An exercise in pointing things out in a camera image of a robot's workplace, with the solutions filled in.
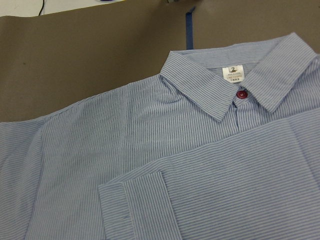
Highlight blue striped button shirt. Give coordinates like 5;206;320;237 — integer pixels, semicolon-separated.
0;33;320;240

